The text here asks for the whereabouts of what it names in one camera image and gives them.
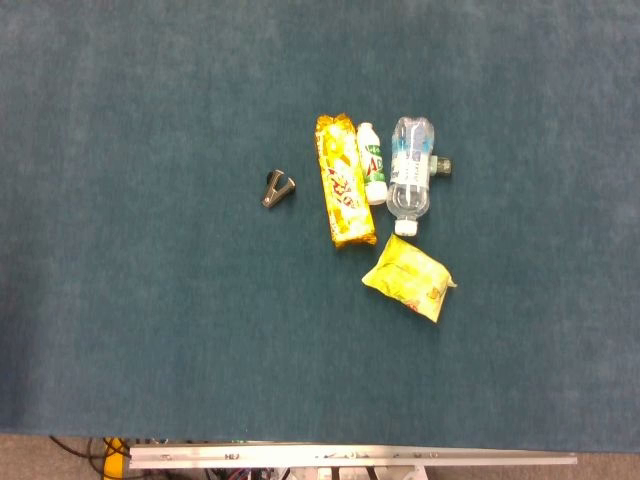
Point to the long golden yellow biscuit pack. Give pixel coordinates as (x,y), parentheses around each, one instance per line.
(342,190)

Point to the black metal staple remover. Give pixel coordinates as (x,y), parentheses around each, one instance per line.
(274,192)

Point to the small white green-label milk bottle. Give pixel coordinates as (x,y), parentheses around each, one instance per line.
(372,165)

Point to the yellow crinkled snack bag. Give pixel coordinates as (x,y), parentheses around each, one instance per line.
(410,280)

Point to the clear plastic water bottle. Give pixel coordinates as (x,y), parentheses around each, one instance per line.
(410,195)

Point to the blue felt table cloth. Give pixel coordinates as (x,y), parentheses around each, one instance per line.
(150,300)

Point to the yellow power strip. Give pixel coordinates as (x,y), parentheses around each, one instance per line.
(116,465)

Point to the aluminium frame rail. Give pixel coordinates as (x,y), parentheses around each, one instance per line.
(350,456)

